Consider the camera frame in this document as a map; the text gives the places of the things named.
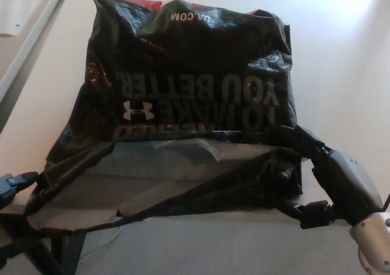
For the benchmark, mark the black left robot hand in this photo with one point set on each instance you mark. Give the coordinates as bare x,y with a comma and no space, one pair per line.
16,180

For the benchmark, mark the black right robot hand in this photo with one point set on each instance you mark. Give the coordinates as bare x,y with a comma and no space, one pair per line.
347,180

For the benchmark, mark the black printed plastic shopping bag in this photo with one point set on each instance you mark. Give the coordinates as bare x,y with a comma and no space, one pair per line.
189,58

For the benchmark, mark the adjacent light grey table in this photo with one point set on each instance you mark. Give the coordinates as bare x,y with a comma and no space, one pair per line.
10,58

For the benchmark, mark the white printed paper sheet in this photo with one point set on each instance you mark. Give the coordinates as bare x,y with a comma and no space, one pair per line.
15,12

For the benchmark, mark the black desk frame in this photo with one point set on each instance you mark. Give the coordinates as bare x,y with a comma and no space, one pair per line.
70,256

